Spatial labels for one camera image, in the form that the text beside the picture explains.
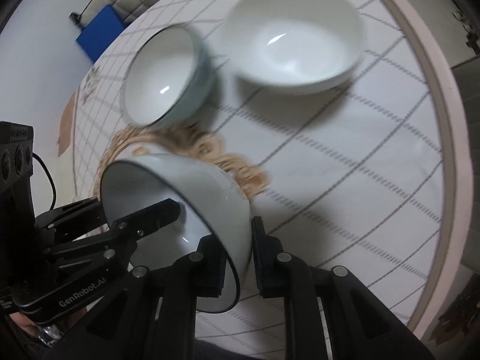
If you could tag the floral checked tablecloth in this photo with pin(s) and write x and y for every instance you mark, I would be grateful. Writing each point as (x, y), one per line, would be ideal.
(337, 157)

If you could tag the person's left hand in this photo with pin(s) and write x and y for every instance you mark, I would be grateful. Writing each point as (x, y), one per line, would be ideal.
(24, 328)

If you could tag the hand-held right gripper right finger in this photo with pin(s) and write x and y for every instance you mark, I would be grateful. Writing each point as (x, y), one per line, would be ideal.
(260, 255)

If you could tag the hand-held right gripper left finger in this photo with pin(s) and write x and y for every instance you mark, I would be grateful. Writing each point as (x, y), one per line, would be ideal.
(215, 270)

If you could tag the brown towel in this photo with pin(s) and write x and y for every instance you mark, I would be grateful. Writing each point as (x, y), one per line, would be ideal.
(66, 127)

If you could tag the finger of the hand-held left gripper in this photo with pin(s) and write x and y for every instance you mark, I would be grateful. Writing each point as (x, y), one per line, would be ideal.
(157, 215)
(71, 215)

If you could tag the plain white bowl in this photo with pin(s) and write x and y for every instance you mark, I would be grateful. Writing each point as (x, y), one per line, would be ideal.
(285, 37)

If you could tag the white bowl with dark rim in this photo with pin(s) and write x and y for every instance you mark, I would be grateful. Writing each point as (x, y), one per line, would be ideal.
(161, 71)
(210, 191)

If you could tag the blue folding mat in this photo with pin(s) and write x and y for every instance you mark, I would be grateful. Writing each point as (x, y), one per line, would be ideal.
(99, 32)

